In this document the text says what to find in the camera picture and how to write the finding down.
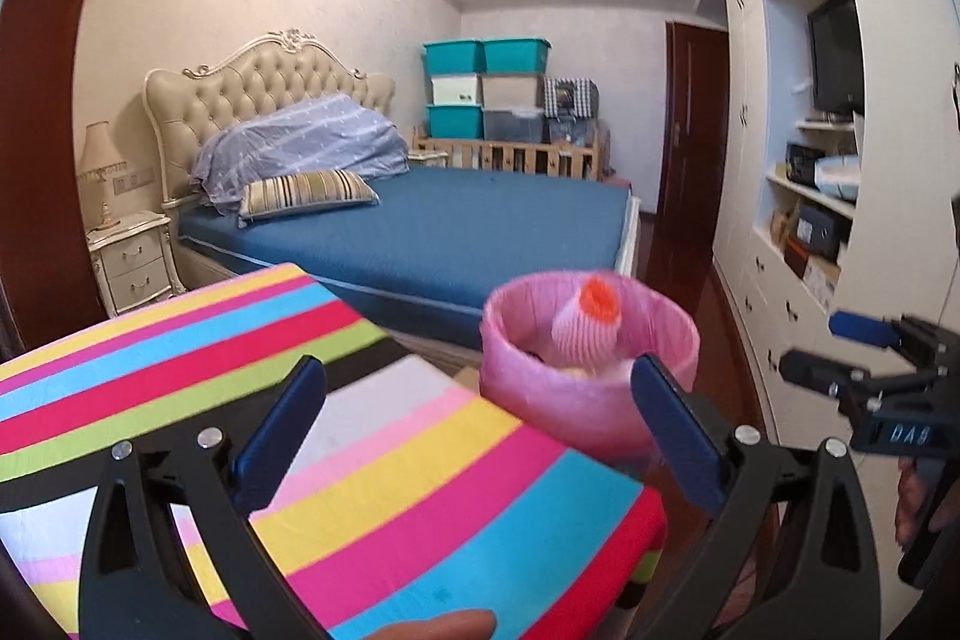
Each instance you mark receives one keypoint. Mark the blue mattress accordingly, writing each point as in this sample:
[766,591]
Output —
[465,227]

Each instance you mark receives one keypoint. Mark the wall switch panel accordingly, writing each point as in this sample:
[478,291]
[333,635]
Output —
[133,181]

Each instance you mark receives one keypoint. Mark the pink foam fruit net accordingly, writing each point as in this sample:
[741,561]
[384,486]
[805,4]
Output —
[585,325]

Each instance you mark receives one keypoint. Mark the white printed carton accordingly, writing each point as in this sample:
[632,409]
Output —
[821,278]

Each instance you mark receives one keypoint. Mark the black flat television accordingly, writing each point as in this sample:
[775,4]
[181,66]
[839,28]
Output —
[836,55]

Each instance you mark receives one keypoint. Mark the checked bag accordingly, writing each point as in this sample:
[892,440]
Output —
[571,97]

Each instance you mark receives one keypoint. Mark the black electronic device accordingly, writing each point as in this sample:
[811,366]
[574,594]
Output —
[802,166]

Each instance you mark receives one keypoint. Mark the beige storage bin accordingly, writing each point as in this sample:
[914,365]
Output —
[511,91]

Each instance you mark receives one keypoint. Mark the white built-in wardrobe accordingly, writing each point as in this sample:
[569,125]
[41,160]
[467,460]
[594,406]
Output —
[750,85]

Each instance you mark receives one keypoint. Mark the dark bag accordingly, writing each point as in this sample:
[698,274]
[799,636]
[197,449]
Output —
[571,130]

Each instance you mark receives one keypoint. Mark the brown wooden panel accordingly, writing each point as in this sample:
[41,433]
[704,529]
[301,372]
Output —
[37,123]

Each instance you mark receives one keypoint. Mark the teal storage bin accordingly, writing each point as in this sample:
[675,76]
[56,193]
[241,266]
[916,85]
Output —
[517,55]
[454,57]
[456,121]

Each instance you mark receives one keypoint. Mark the white storage bin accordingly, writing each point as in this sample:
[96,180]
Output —
[456,90]

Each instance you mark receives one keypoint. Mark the cream tufted bed headboard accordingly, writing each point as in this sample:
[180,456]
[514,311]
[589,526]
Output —
[262,78]

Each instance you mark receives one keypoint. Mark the person's left hand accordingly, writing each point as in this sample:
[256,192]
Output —
[442,626]

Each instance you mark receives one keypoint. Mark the grey storage bin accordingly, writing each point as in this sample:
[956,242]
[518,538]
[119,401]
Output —
[513,124]

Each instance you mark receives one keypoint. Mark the wooden crib rail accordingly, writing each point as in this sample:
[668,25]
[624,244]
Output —
[510,156]

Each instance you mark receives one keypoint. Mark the brown cardboard box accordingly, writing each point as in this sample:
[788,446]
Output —
[784,227]

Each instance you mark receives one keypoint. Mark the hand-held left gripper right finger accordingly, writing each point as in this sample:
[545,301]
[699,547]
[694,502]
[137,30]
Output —
[675,437]

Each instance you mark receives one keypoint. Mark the pink lined waste bin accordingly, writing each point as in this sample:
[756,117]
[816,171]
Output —
[525,407]

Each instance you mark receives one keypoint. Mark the black safe box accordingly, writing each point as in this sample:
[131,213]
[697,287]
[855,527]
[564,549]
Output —
[823,229]

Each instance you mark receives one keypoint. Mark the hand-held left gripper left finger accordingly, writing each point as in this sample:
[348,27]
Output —
[277,437]

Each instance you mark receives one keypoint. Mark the rainbow striped tablecloth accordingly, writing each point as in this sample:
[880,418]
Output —
[375,497]

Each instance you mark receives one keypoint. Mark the brown wooden door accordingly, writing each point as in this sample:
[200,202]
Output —
[694,138]

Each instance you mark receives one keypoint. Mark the blue white packet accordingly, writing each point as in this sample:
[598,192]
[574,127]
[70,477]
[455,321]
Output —
[838,175]

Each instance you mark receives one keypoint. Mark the grey blue duvet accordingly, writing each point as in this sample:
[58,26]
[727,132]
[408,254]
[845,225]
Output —
[315,141]

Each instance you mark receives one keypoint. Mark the striped pillow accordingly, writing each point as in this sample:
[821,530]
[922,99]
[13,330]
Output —
[307,194]

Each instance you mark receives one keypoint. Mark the person's right hand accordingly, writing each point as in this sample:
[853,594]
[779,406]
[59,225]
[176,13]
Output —
[915,497]

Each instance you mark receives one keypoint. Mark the cream table lamp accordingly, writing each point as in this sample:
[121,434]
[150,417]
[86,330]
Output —
[101,160]

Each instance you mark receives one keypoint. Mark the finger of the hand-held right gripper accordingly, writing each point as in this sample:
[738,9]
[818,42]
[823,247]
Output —
[821,370]
[862,326]

